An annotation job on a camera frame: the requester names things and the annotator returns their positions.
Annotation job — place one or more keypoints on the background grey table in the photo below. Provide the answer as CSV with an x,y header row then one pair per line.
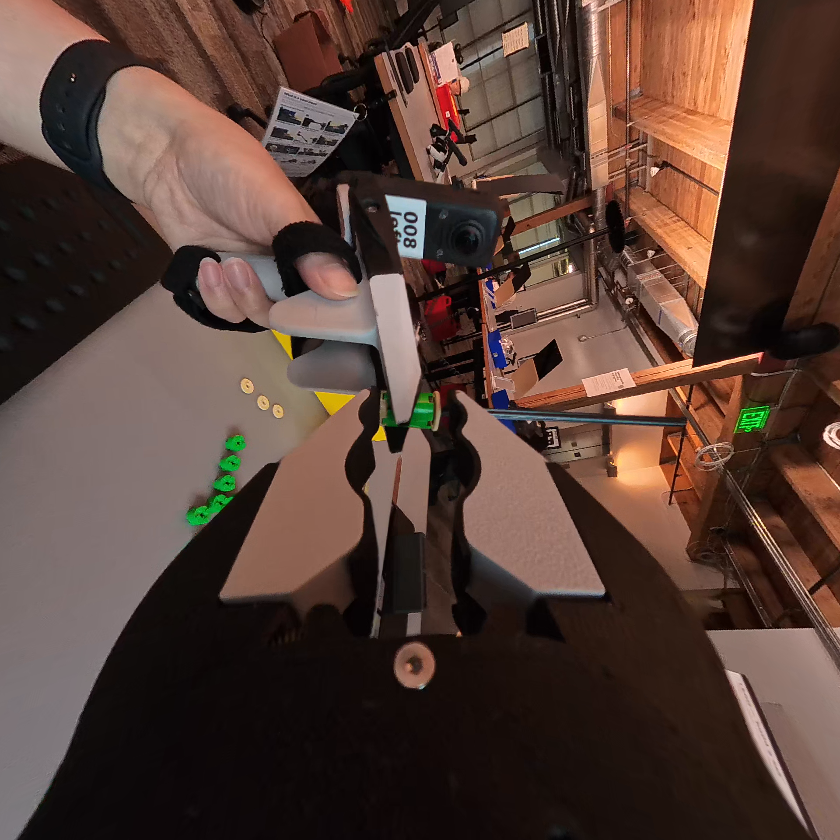
x,y
413,111

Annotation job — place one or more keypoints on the cluster of green round bricks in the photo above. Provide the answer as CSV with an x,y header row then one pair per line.
x,y
223,482

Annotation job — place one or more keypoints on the person's left hand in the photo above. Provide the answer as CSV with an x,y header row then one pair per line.
x,y
197,177

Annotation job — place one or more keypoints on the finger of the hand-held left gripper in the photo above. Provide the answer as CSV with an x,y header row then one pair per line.
x,y
397,341

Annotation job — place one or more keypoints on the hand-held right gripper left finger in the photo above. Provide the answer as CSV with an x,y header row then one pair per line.
x,y
302,525

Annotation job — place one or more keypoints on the black wrist band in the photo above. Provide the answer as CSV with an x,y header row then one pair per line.
x,y
72,111

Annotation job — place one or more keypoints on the green bamboo stalk segment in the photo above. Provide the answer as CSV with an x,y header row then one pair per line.
x,y
417,413

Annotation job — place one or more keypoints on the thin black axle rod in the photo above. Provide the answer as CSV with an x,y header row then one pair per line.
x,y
577,417

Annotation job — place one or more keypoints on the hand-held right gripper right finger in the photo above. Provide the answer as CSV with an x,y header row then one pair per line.
x,y
531,525

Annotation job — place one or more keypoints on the green exit sign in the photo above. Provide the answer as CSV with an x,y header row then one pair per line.
x,y
751,418

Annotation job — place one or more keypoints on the printed paper sheet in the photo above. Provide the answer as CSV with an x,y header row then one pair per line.
x,y
308,131

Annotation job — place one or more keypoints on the yellow plastic bin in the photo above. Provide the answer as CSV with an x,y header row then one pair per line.
x,y
331,401

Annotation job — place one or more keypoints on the open instruction booklet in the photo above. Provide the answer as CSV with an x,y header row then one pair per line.
x,y
768,754

